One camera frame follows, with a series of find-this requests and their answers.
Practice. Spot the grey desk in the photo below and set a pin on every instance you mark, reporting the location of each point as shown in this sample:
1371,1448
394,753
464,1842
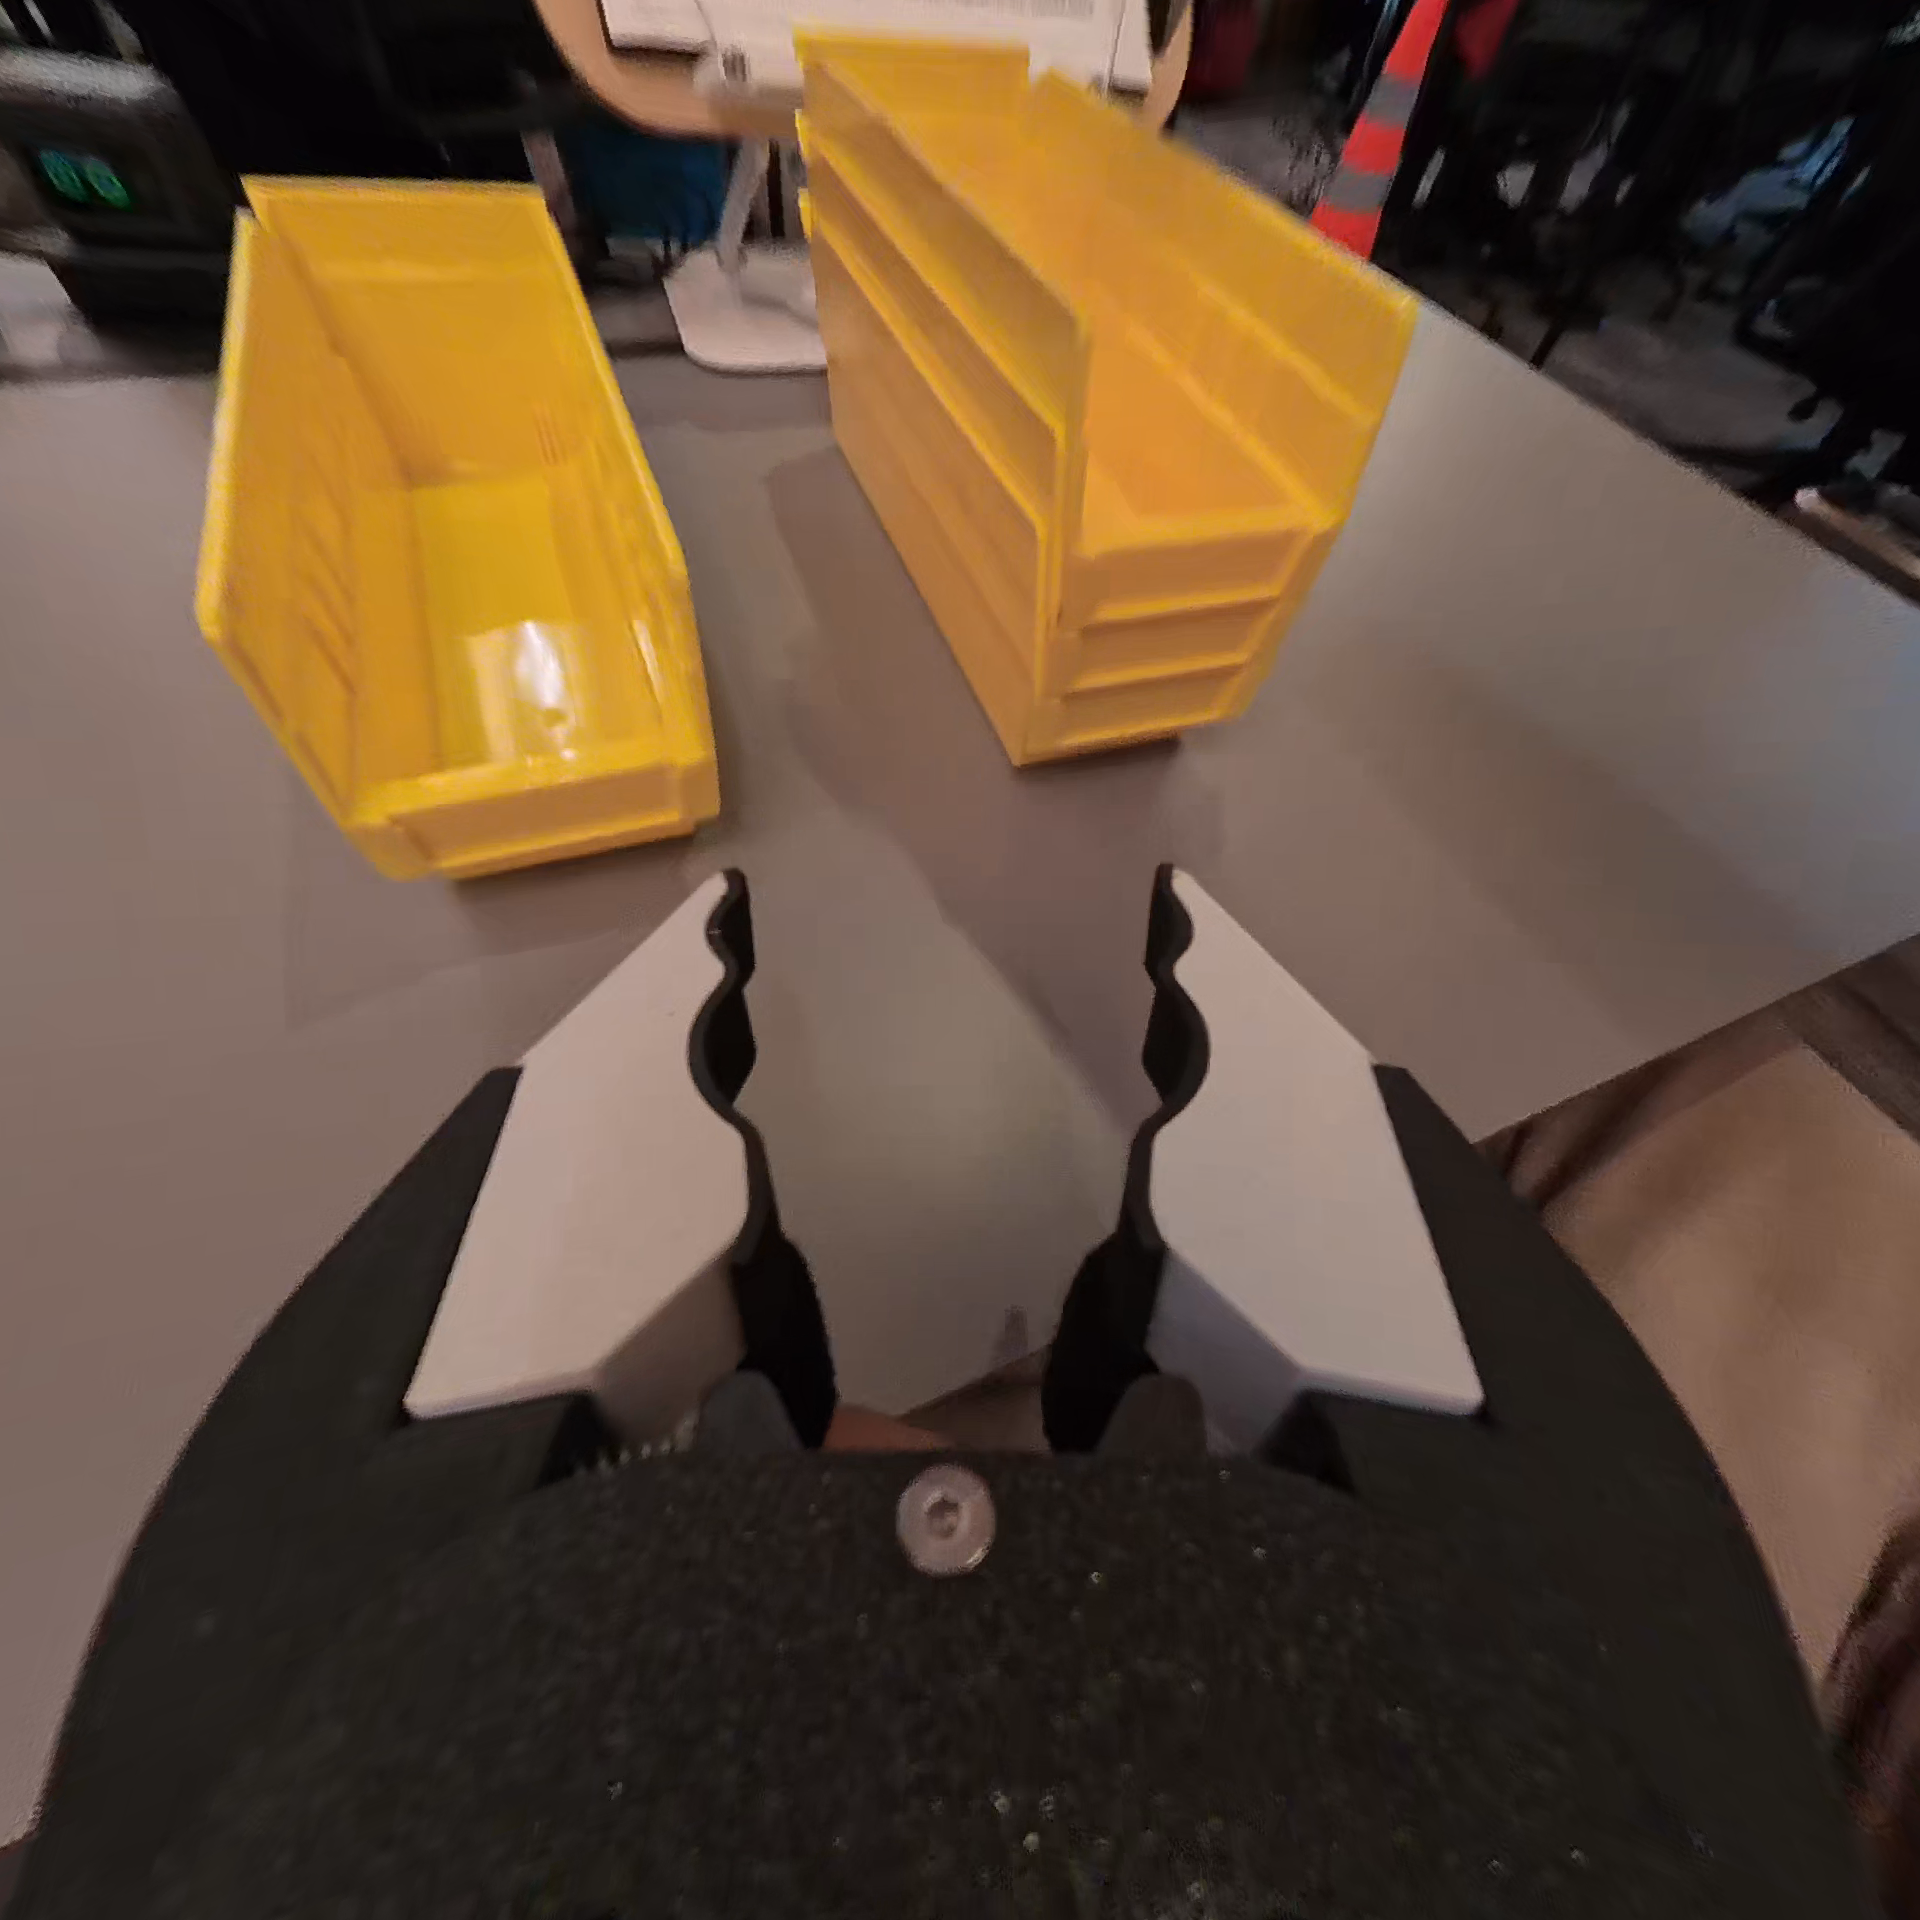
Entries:
1349,749

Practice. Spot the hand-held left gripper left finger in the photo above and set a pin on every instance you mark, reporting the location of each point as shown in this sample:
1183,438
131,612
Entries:
599,1201

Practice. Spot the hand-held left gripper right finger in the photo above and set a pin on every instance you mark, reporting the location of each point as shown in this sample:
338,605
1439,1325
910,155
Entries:
1305,1201

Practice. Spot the orange traffic cone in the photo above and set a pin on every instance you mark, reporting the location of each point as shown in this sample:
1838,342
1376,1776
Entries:
1371,148

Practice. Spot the yellow plastic storage bin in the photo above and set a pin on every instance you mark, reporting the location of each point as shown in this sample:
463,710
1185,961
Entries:
1141,713
1185,434
495,598
1171,638

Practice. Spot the person's brown top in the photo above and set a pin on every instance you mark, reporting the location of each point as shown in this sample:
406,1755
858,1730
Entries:
1882,1724

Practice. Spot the teal blue container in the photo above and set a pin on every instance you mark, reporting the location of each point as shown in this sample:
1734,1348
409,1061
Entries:
645,180

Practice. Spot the person's beige trousers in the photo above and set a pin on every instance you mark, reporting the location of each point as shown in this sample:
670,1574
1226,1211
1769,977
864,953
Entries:
1725,1276

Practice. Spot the black bag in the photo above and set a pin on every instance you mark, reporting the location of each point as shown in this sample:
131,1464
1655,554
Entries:
376,76

